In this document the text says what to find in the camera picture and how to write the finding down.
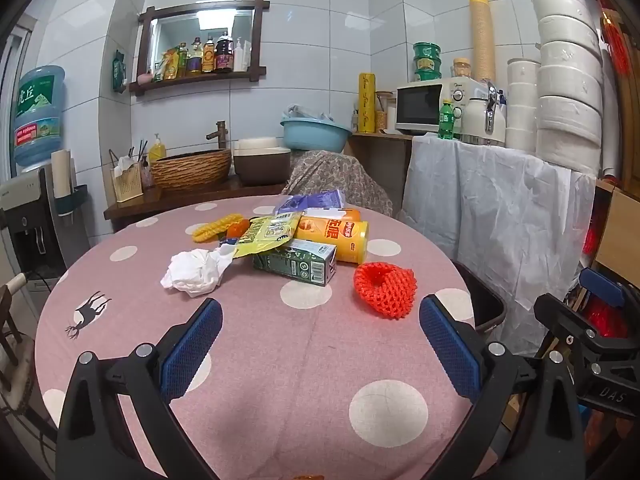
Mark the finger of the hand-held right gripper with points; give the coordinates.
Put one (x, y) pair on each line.
(602, 285)
(557, 316)

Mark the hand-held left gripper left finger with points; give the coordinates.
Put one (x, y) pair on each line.
(192, 350)

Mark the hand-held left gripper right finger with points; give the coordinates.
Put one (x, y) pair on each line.
(450, 345)

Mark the dark trash bin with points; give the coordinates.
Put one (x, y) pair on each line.
(482, 300)

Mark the white paper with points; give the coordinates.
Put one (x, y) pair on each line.
(192, 272)

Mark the red foam fruit net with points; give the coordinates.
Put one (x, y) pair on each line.
(385, 290)

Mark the green milk carton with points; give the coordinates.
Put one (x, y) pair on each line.
(295, 262)

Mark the yellow-green snack bag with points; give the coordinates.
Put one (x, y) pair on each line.
(265, 232)

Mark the yellow chip can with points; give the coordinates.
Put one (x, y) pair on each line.
(330, 237)

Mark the light wooden cabinet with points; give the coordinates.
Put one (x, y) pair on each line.
(620, 225)

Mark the yellow foam fruit net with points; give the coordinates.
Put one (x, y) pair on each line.
(215, 227)

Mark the white plastic sheet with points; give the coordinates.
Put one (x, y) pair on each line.
(475, 200)

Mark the dark wooden counter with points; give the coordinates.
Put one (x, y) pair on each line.
(165, 200)

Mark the beige chopstick holder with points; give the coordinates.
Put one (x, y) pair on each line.
(127, 182)

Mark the wicker wash basin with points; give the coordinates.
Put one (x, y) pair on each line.
(190, 170)

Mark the wooden chair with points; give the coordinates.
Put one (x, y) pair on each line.
(12, 340)

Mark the purple plastic packet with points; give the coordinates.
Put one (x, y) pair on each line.
(310, 202)

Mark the green cup holder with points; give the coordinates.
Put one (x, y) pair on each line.
(75, 202)

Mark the brown plastic tub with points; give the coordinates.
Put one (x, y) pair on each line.
(260, 170)

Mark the small white paper bowl stack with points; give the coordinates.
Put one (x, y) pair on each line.
(521, 105)

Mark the light wooden side table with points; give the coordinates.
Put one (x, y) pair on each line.
(380, 160)

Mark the floral cloth cover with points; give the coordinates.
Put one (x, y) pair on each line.
(340, 175)

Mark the large white paper bowl stack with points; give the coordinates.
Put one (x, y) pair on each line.
(567, 85)

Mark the yellow soap pump bottle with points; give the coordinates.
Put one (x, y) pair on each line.
(156, 150)

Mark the white electric kettle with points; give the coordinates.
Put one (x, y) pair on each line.
(482, 120)

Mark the water dispenser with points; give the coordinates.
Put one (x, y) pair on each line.
(25, 220)

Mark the white tub lid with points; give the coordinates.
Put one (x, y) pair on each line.
(260, 144)

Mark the bronze faucet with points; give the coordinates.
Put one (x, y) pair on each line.
(221, 132)

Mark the white paper cup stack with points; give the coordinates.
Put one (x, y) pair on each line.
(61, 170)

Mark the green soda bottle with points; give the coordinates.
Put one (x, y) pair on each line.
(446, 120)

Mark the white microwave oven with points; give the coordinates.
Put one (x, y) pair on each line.
(420, 107)

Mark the glass storage jar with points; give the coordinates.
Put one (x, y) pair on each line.
(384, 112)

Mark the light blue plastic basin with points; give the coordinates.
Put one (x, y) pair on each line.
(315, 135)

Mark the red knot decoration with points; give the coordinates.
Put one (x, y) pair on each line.
(614, 35)

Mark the tall yellow box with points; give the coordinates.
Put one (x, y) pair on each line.
(366, 102)

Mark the yellow lidded jar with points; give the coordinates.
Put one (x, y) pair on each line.
(461, 69)

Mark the grey cloth in basin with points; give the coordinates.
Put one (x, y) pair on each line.
(305, 111)

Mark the green instant noodle bowl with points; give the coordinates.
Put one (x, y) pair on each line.
(426, 71)
(426, 51)

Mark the tall yellow paper cup stack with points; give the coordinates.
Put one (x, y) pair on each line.
(481, 35)

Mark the blue water jug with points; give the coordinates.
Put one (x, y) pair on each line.
(39, 115)

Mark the yellow seasoning packet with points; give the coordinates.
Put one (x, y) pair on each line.
(171, 66)

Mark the green hanging packet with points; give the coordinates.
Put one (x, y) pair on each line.
(119, 72)

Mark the brown sauce bottle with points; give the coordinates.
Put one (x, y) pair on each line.
(209, 57)

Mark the white pump bottle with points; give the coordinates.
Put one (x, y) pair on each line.
(241, 57)

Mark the dark soy sauce bottle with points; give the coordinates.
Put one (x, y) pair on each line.
(224, 55)

